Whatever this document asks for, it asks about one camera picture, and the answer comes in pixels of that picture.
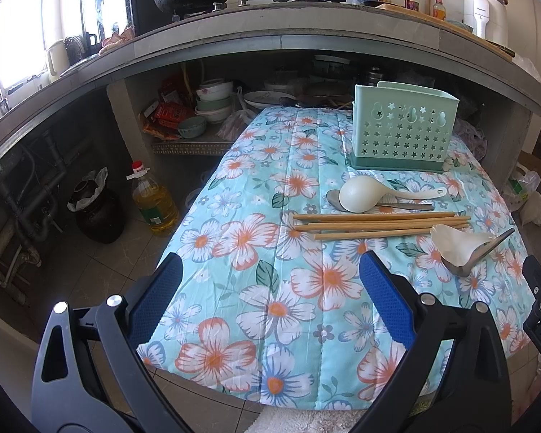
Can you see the steel spoon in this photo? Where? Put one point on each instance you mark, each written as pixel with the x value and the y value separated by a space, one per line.
pixel 477 255
pixel 333 199

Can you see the red snack package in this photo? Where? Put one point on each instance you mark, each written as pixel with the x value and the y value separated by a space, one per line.
pixel 162 120

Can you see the black trash bin with bag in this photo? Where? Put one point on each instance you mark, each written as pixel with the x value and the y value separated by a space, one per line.
pixel 97 210

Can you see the green plastic utensil holder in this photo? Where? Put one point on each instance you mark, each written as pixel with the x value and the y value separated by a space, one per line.
pixel 401 126

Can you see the white ceramic plate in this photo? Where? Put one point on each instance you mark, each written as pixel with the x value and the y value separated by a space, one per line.
pixel 263 99

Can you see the wooden cutting board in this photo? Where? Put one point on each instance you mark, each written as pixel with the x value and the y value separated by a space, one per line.
pixel 506 54

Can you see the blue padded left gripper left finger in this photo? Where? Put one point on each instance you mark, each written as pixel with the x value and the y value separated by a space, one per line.
pixel 67 394

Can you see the white ceramic soup spoon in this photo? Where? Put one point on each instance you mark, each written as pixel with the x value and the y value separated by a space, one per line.
pixel 456 246

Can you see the stack of ceramic bowls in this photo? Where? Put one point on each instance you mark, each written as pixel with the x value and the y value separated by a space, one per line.
pixel 214 100

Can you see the plastic bag of rice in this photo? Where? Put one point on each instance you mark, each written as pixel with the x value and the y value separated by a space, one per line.
pixel 521 195

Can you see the orange label sauce bottle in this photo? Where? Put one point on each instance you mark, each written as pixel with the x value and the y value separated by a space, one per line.
pixel 439 11

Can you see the gas stove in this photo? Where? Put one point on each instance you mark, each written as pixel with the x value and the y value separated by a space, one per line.
pixel 240 4

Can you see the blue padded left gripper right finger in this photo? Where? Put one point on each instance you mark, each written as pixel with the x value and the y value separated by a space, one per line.
pixel 474 393

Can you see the small green bowl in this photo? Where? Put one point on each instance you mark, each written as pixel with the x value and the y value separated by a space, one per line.
pixel 192 127

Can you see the white electric kettle appliance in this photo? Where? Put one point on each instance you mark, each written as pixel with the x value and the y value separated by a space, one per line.
pixel 488 19

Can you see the yellow cooking oil bottle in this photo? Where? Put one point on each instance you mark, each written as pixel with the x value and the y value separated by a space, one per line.
pixel 153 200

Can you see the floral quilted table cloth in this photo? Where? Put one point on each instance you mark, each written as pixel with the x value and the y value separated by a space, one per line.
pixel 270 315

